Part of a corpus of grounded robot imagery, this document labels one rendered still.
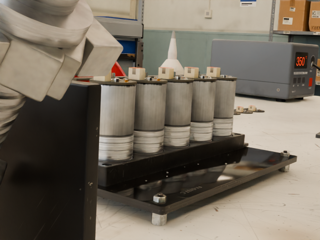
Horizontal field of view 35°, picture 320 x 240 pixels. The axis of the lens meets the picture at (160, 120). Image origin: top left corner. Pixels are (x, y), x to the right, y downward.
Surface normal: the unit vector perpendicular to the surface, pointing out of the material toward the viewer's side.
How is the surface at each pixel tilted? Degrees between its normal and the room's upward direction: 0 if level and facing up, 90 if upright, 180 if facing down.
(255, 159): 0
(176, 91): 90
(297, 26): 88
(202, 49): 90
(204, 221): 0
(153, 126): 90
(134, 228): 0
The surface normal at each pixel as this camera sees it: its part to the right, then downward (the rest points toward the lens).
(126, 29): 0.76, 0.14
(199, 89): 0.02, 0.15
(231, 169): 0.06, -0.99
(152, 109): 0.44, 0.16
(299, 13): -0.64, 0.08
